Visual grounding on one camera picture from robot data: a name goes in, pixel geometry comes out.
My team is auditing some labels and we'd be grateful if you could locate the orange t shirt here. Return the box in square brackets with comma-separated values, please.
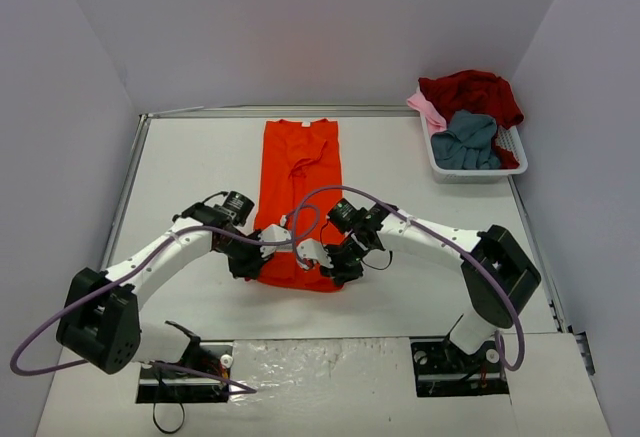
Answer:
[254, 119, 342, 293]

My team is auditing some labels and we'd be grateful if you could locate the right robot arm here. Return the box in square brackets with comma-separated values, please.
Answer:
[321, 199, 541, 370]

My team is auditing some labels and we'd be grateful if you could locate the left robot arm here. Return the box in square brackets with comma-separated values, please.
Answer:
[56, 191, 269, 375]

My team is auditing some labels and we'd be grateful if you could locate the white foam front board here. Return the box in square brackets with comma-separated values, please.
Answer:
[37, 334, 609, 436]

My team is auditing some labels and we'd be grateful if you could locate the pink t shirt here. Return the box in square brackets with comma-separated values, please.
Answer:
[406, 88, 447, 135]

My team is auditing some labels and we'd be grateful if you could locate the teal t shirt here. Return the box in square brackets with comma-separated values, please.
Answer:
[431, 110, 501, 171]

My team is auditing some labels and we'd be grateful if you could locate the white plastic laundry basket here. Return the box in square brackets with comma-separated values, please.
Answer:
[421, 110, 528, 184]

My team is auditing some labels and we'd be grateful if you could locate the dark red t shirt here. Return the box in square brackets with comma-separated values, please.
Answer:
[418, 70, 525, 168]

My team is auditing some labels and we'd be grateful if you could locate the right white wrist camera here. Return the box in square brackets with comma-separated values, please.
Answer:
[296, 239, 333, 271]

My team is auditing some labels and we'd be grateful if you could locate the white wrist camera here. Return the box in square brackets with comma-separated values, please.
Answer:
[259, 215, 292, 257]
[296, 239, 333, 271]

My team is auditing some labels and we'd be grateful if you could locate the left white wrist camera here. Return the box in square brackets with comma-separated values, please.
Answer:
[259, 215, 292, 257]

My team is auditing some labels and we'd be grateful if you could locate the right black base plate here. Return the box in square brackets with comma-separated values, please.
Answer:
[410, 337, 509, 398]

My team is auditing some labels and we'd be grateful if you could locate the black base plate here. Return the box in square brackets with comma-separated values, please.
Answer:
[410, 337, 509, 398]
[135, 339, 235, 405]

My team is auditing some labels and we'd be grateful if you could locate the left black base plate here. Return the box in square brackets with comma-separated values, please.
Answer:
[135, 339, 235, 405]

